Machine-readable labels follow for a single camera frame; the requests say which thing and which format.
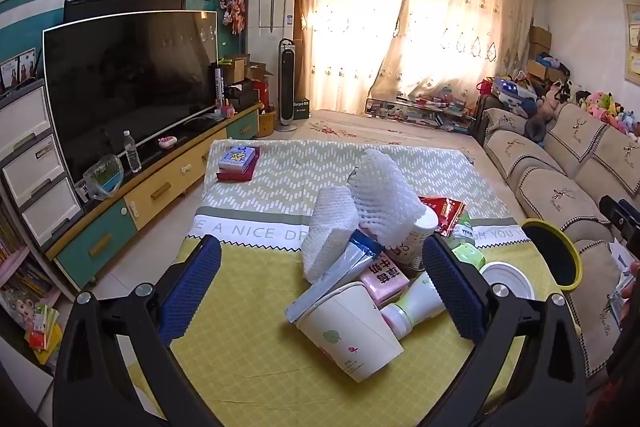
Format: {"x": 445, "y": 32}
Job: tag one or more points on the yellow bucket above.
{"x": 266, "y": 124}

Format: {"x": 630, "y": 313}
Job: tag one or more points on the black bin with yellow rim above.
{"x": 550, "y": 257}

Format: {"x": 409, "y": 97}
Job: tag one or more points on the clear plastic water bottle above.
{"x": 132, "y": 154}

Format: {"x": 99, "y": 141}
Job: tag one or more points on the white standing air conditioner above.
{"x": 270, "y": 7}

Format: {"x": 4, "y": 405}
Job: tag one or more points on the green white lotion tube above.
{"x": 415, "y": 302}

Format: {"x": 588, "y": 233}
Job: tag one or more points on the yellow green printed tablecloth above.
{"x": 300, "y": 167}

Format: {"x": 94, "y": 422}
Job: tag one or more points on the large white foam net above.
{"x": 385, "y": 192}

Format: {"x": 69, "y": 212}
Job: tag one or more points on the red snack wrapper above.
{"x": 445, "y": 209}

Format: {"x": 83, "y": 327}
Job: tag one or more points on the pile of toys and bags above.
{"x": 515, "y": 92}

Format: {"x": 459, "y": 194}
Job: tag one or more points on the pink tissue packet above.
{"x": 382, "y": 282}

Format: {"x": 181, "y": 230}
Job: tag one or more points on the hanging flower decoration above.
{"x": 234, "y": 4}

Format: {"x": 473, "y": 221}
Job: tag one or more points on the teal yellow television cabinet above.
{"x": 165, "y": 187}

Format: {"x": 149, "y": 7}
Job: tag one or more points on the small pink toy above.
{"x": 168, "y": 142}

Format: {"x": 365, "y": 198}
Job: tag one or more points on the white plastic drawer unit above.
{"x": 30, "y": 157}

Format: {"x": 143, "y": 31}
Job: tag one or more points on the red flat box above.
{"x": 240, "y": 176}

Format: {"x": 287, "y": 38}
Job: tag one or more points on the framed landscape painting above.
{"x": 634, "y": 42}

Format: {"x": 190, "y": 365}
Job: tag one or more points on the blue silver foil packet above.
{"x": 340, "y": 267}

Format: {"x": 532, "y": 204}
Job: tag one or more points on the loose papers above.
{"x": 620, "y": 267}

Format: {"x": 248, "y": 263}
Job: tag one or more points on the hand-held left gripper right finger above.
{"x": 452, "y": 287}

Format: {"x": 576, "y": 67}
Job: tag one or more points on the stacked cardboard boxes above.
{"x": 539, "y": 39}

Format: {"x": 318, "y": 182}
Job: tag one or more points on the shelf of books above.
{"x": 25, "y": 297}

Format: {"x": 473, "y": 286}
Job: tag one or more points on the white foam net sleeve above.
{"x": 327, "y": 232}

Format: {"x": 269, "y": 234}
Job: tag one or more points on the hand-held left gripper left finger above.
{"x": 192, "y": 287}

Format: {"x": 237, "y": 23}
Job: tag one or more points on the pink bottle set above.
{"x": 228, "y": 108}

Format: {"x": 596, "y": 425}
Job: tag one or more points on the standing photo prints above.
{"x": 17, "y": 69}

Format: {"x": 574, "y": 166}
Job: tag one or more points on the black white tower fan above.
{"x": 289, "y": 82}

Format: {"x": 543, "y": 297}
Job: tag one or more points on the beige floral rug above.
{"x": 350, "y": 127}

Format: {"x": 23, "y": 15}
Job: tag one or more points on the beige embroidered curtain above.
{"x": 460, "y": 22}
{"x": 345, "y": 32}

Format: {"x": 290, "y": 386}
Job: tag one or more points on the clear plastic bag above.
{"x": 102, "y": 179}

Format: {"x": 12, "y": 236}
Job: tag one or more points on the white leaf print paper cup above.
{"x": 345, "y": 337}

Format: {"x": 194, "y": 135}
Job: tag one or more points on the blue star print box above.
{"x": 236, "y": 157}

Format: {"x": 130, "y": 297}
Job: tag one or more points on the low glass table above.
{"x": 420, "y": 109}

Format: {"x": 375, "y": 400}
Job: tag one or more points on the white round plastic lid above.
{"x": 510, "y": 272}

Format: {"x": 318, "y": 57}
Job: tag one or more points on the green plastic bottle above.
{"x": 467, "y": 254}

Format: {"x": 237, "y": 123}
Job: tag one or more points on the beige sofa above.
{"x": 550, "y": 177}

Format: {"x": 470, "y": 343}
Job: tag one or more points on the brown white paper cup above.
{"x": 417, "y": 232}

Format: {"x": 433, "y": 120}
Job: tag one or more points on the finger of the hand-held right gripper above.
{"x": 611, "y": 209}

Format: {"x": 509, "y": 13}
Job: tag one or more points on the open cardboard boxes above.
{"x": 240, "y": 69}

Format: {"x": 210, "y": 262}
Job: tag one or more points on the large curved television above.
{"x": 125, "y": 82}

